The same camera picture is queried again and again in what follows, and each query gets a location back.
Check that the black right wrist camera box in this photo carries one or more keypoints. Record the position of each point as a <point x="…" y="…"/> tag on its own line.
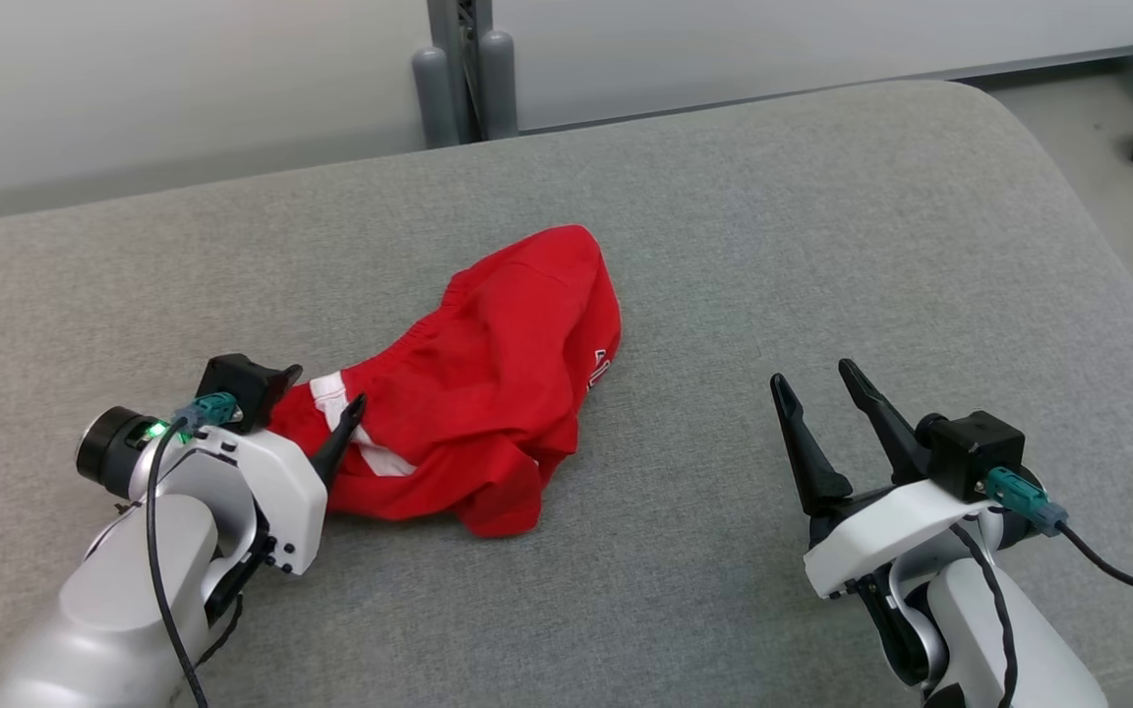
<point x="975" y="452"/>

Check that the red shorts white stripe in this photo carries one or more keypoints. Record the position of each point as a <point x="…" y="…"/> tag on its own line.
<point x="488" y="393"/>

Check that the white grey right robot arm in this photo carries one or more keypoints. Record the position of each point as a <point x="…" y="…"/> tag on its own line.
<point x="999" y="639"/>

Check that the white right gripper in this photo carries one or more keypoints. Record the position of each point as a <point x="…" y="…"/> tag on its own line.
<point x="881" y="536"/>

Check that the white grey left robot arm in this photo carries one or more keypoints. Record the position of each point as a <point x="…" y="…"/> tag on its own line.
<point x="114" y="590"/>

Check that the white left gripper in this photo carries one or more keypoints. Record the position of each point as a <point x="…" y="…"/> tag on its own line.
<point x="281" y="492"/>

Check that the grey padded cylinder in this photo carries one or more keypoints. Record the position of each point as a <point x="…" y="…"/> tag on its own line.
<point x="500" y="88"/>

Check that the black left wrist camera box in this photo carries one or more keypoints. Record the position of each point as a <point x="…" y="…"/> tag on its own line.
<point x="237" y="388"/>

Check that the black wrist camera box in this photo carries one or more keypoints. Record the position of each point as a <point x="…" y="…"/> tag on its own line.
<point x="975" y="452"/>
<point x="237" y="388"/>

